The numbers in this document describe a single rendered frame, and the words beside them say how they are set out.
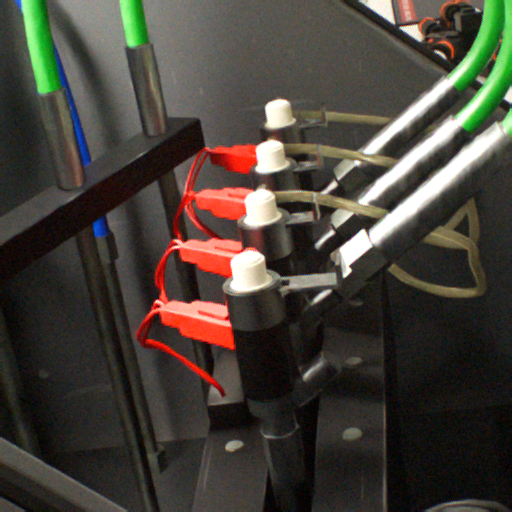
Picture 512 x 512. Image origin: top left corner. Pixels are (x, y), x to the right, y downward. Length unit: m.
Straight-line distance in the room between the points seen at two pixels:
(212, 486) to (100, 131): 0.34
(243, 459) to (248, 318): 0.11
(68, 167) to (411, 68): 0.26
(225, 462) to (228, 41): 0.32
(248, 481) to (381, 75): 0.34
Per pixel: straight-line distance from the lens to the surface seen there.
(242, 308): 0.63
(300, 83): 0.93
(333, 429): 0.73
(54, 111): 0.79
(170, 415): 1.05
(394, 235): 0.62
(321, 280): 0.64
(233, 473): 0.71
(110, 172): 0.82
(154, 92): 0.86
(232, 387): 0.76
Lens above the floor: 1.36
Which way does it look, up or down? 23 degrees down
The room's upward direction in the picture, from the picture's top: 11 degrees counter-clockwise
